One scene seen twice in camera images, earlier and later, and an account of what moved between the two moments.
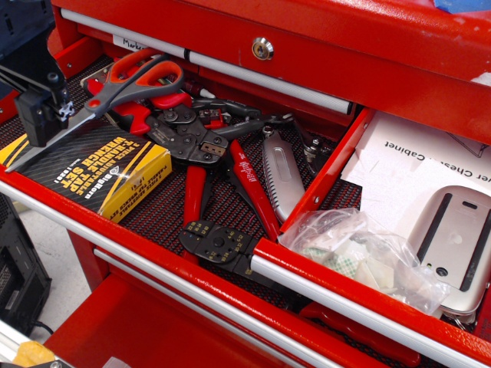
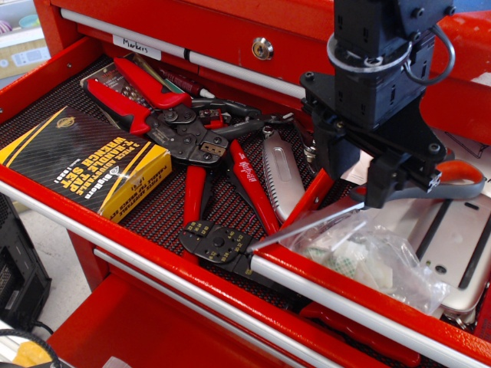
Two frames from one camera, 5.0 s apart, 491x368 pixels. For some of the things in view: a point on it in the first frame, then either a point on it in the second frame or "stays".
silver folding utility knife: (283, 177) stays
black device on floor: (24, 279) stays
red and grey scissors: (125, 76) → (458, 178)
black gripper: (31, 67) → (374, 109)
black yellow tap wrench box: (103, 165) stays
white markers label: (130, 44) stays
